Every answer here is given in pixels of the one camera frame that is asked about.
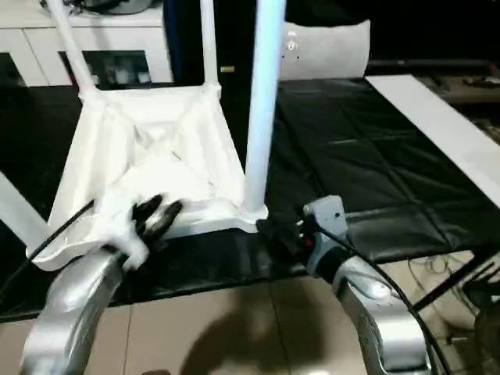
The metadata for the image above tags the white plastic table top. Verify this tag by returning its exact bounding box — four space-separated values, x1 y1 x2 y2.
25 85 270 273

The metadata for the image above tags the white plastic table leg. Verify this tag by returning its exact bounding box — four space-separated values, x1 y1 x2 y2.
48 0 102 102
0 171 51 246
243 0 289 220
200 0 223 97

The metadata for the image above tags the black metal table leg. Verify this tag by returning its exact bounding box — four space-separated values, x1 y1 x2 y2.
412 252 500 312

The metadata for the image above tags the white flat board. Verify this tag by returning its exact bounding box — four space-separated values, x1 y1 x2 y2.
365 74 500 196

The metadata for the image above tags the white pillow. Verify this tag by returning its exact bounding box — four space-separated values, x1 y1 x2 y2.
277 18 372 82

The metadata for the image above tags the black box with gold label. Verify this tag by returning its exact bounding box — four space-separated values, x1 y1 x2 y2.
162 0 290 85

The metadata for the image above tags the white glass-door cabinet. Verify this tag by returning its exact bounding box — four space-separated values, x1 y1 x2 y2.
0 0 176 88

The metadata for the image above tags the grey round pot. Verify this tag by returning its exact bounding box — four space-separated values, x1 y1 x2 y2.
89 0 157 15

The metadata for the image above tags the dark rubber wheel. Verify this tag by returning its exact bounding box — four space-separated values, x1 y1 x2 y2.
473 296 500 375

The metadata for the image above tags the dark low bench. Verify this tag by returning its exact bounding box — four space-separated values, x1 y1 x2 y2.
366 58 500 130

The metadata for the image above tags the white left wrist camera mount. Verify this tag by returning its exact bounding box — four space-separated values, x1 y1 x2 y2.
95 186 152 271

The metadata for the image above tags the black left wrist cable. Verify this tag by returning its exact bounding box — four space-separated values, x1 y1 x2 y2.
0 198 98 302

